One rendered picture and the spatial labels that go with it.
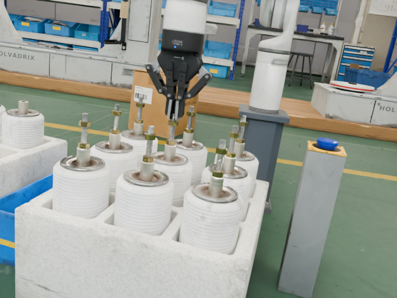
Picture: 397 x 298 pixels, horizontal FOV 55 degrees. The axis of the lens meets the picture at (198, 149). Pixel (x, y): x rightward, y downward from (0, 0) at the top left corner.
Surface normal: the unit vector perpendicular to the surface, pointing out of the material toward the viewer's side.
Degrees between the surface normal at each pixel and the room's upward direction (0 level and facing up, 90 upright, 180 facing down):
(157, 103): 90
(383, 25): 90
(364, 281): 0
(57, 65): 90
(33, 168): 90
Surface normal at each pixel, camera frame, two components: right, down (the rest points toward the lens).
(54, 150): 0.95, 0.20
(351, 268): 0.13, -0.95
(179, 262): -0.25, 0.24
